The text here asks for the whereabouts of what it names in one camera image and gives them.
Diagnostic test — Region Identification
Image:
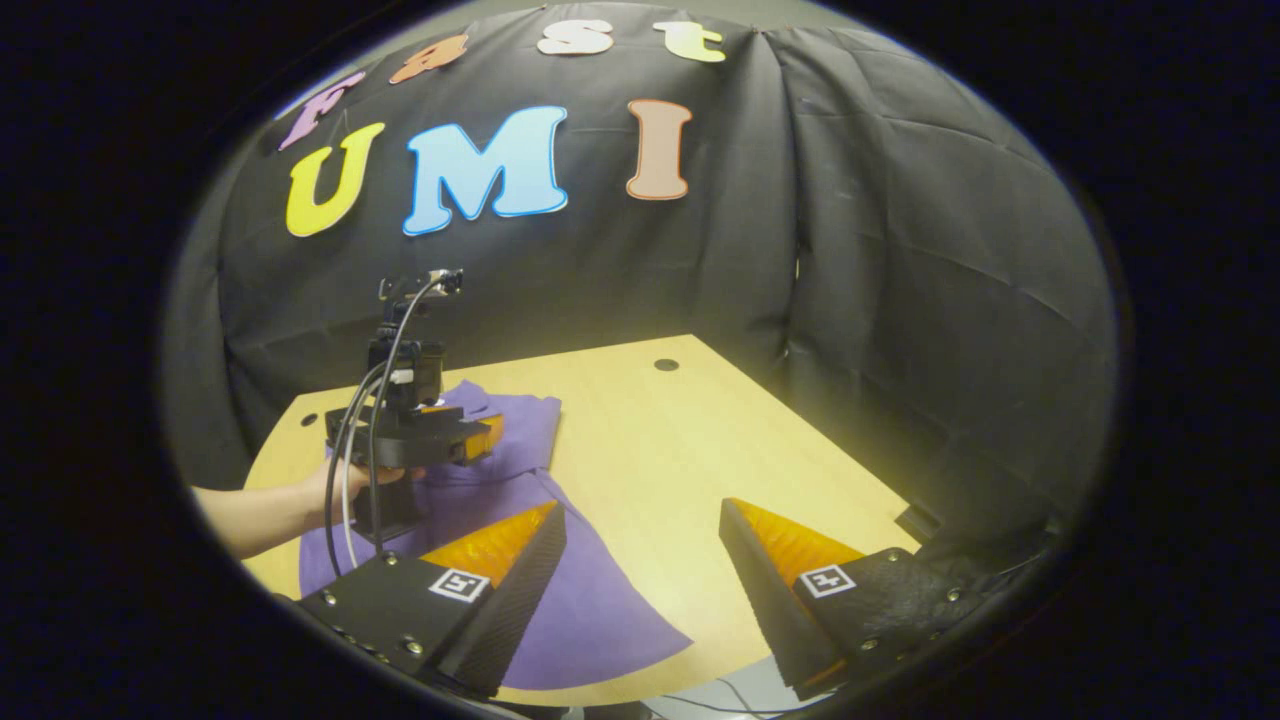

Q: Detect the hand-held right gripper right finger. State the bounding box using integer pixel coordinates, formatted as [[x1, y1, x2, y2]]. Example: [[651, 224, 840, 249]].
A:
[[718, 497, 986, 701]]

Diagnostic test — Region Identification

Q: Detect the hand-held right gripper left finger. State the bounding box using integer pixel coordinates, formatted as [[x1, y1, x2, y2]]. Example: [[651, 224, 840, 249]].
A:
[[297, 500, 568, 698]]

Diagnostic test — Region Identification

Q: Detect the purple collared shirt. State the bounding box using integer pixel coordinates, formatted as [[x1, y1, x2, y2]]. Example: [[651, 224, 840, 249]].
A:
[[298, 380, 693, 691]]

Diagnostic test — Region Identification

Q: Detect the black backdrop cloth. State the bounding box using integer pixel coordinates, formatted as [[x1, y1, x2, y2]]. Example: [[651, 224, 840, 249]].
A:
[[165, 0, 1119, 601]]

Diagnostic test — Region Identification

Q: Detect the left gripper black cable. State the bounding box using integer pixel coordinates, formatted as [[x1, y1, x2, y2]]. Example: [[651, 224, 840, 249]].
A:
[[322, 275, 451, 576]]

